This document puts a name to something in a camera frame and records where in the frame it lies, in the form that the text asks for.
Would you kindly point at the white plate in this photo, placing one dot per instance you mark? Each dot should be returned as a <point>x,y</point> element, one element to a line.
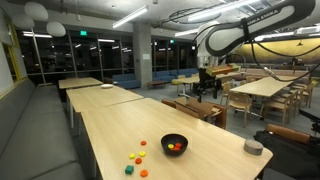
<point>106,86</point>

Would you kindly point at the wrist camera with wood mount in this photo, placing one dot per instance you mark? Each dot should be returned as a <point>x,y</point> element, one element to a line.
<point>222,69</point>

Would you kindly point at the wooden table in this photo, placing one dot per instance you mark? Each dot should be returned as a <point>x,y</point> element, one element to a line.
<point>89,98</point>
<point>78,82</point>
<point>265,87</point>

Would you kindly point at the wooden chair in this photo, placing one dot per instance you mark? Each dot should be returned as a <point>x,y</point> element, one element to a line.
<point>240,101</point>

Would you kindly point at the right wooden table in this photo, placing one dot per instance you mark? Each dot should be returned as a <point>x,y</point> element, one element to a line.
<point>265,87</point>

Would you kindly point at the black bowl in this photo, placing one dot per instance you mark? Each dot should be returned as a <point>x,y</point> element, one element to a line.
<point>174,144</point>

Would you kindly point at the green cube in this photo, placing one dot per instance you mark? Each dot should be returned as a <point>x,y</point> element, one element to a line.
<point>129,169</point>

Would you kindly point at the blue sofa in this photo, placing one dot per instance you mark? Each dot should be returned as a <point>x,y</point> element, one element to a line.
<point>127,81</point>

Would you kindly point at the grey round speaker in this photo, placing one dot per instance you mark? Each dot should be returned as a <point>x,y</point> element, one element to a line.
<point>253,147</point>

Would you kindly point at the grey bench seat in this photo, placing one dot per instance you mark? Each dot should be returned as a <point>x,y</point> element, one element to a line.
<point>35,142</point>

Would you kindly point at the middle wooden table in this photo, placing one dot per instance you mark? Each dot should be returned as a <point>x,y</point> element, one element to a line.
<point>89,98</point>

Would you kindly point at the brown leather chair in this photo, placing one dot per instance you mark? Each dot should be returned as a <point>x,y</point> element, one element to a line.
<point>288,133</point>

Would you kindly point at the far wooden table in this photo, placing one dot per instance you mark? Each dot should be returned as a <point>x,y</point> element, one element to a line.
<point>78,82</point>

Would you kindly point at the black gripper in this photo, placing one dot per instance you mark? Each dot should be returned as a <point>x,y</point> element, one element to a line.
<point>206,82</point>

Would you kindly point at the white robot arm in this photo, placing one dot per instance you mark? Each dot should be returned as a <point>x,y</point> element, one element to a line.
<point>218,41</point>

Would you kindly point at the yellow block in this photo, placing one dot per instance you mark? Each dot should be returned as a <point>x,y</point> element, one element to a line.
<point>132,156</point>

